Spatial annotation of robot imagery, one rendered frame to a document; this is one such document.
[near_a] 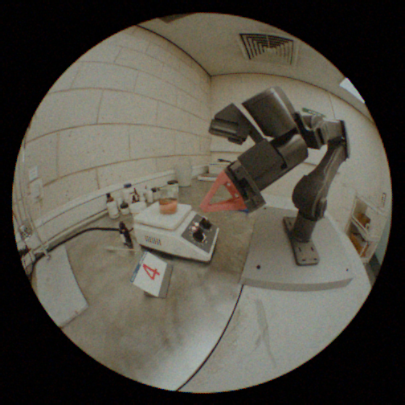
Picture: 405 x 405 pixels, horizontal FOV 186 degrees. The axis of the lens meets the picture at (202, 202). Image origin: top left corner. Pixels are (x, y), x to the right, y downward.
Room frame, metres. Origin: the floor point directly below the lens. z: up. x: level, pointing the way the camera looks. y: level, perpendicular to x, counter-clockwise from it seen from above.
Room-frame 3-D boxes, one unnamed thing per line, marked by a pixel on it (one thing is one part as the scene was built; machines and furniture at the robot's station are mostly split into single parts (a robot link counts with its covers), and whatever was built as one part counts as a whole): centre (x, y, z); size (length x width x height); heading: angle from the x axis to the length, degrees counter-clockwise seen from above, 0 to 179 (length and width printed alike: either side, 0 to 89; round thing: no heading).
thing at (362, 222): (0.32, -2.31, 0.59); 0.65 x 0.48 x 0.93; 154
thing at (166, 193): (0.29, 0.08, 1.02); 0.06 x 0.05 x 0.08; 20
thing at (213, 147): (1.34, -0.96, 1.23); 1.90 x 0.06 x 0.10; 64
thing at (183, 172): (0.96, 0.15, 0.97); 0.18 x 0.13 x 0.15; 57
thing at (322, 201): (0.20, -0.25, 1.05); 0.09 x 0.06 x 0.06; 12
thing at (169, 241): (0.29, 0.08, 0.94); 0.22 x 0.13 x 0.08; 75
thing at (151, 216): (0.29, 0.10, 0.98); 0.12 x 0.12 x 0.01; 75
